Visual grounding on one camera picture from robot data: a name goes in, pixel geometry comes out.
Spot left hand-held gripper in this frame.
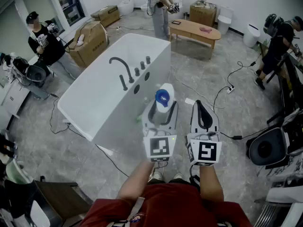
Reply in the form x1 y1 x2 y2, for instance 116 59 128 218
141 99 179 163

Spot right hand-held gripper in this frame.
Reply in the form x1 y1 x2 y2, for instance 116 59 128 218
186 100 223 167

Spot white bottle with blue cap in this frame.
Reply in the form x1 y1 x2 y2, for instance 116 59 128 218
155 83 175 114

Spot white bathtub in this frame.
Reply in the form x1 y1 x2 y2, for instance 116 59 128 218
57 33 171 148

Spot person's left forearm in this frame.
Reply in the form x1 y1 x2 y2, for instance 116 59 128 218
117 161 156 205

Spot person's right forearm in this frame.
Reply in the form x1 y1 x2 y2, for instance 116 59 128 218
198 166 224 202

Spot person's black trousers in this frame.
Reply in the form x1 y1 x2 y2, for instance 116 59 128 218
148 177 200 187

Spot black curved faucet spout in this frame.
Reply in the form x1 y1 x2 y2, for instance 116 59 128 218
108 57 135 84

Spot person's red shirt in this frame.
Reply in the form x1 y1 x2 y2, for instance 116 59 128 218
80 182 253 227

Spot oval wooden coffee table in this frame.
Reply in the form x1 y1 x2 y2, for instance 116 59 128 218
168 19 222 49

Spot white toilet black lid strip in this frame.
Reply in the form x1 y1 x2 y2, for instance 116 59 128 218
243 24 261 48

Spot large open cardboard box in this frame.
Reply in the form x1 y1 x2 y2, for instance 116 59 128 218
68 21 109 68

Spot white square toilet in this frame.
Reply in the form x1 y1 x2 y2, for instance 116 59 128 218
217 6 234 35

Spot tall cardboard box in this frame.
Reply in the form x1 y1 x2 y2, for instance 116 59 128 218
189 0 218 28

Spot flat cardboard box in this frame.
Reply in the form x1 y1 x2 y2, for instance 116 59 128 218
90 5 121 28

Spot white oval toilet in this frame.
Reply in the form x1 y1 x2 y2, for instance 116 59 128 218
117 0 135 16

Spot dark brown side table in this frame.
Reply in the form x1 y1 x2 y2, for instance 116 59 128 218
34 180 93 227

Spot dark framed window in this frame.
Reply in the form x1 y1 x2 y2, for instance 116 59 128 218
53 0 86 27

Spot black hand shower handle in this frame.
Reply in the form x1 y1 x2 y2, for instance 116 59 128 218
119 74 128 91

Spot white chest strap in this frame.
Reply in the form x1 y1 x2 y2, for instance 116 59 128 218
126 196 145 224

